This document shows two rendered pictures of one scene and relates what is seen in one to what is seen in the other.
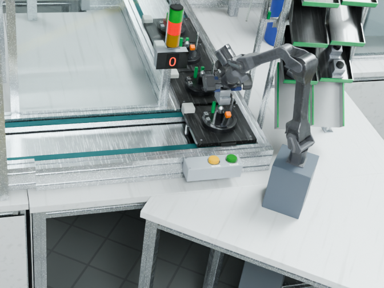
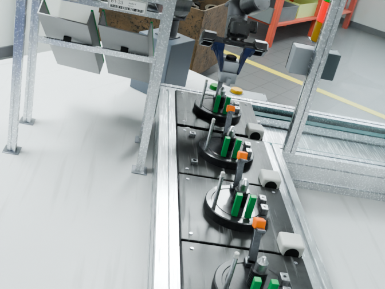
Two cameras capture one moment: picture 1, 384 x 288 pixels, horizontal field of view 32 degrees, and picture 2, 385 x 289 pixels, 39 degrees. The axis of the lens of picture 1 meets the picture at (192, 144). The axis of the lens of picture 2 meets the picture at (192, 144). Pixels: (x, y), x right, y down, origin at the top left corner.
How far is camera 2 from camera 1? 3.73 m
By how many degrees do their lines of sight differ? 115
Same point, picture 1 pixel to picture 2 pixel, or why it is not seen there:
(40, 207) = not seen: outside the picture
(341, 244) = not seen: hidden behind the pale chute
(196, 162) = (255, 96)
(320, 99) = (79, 51)
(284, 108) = (136, 67)
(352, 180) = (62, 81)
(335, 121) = (62, 61)
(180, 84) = (258, 165)
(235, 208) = not seen: hidden behind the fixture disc
